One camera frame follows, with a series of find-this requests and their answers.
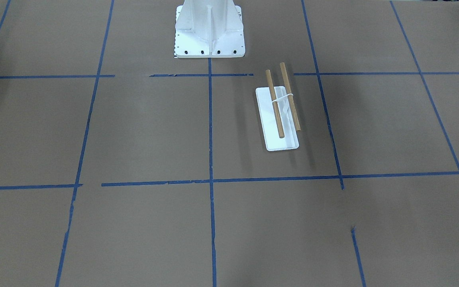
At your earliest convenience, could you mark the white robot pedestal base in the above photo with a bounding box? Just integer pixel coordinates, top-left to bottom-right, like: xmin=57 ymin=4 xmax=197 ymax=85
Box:
xmin=174 ymin=0 xmax=246 ymax=58

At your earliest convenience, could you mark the white towel rack with wooden bars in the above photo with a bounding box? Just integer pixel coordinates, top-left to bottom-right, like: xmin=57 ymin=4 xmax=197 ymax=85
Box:
xmin=255 ymin=62 xmax=301 ymax=152

